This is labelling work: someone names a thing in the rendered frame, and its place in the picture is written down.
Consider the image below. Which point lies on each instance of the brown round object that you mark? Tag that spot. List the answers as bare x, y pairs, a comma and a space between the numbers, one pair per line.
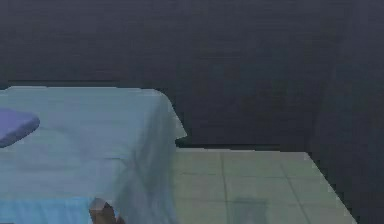
103, 211

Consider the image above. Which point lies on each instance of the pale blue bed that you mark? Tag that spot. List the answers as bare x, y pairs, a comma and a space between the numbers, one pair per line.
100, 140

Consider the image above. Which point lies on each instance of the purple pillow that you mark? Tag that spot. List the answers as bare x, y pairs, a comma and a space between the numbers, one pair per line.
15, 125

